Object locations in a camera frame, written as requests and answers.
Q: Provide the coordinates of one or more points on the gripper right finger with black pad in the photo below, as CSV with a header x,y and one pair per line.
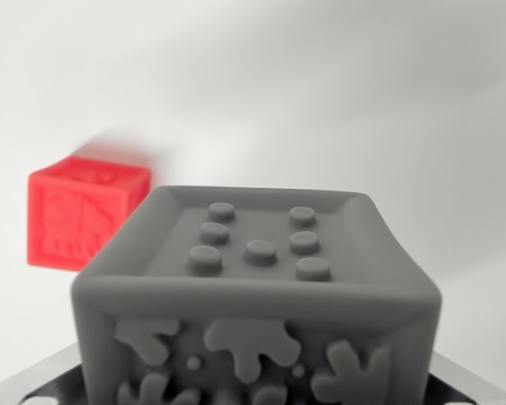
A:
x,y
468,386

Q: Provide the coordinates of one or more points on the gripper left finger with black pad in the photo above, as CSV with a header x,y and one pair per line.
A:
x,y
46,381

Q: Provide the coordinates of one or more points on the grey embossed cube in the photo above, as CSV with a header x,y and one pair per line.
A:
x,y
257,295

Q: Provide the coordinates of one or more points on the red embossed cube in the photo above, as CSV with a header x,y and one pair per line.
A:
x,y
67,211

